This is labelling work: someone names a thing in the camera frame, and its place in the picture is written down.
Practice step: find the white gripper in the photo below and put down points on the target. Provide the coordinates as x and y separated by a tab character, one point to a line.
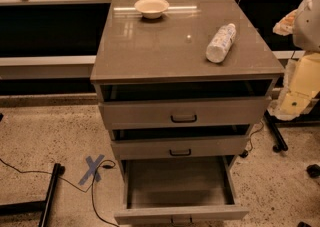
308	26

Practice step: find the grey bottom drawer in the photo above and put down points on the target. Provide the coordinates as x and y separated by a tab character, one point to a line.
176	191

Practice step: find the grey drawer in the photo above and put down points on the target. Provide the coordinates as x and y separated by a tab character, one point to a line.
183	113
180	147
176	191

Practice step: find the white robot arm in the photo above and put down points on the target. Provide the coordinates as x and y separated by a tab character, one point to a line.
306	29

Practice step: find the grey top drawer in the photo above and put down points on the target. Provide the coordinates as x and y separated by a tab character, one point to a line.
183	113

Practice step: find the grey drawer cabinet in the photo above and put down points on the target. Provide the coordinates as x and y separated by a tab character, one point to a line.
165	59

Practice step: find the grey middle drawer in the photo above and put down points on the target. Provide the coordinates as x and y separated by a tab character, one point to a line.
180	147

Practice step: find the white plastic bottle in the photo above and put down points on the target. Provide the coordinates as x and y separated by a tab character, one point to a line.
221	43

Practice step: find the black stand leg right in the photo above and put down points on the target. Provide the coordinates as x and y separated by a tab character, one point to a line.
279	142

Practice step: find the black stand leg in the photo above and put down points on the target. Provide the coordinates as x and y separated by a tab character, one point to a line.
279	142
42	206

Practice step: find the white paper bowl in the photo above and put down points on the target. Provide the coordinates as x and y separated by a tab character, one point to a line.
151	9

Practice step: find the black caster wheel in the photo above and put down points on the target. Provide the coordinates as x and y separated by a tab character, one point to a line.
313	170

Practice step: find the blue tape cross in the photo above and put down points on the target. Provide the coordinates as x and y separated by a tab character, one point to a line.
91	171

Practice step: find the black stand leg left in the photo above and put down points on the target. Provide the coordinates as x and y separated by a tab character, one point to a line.
42	206

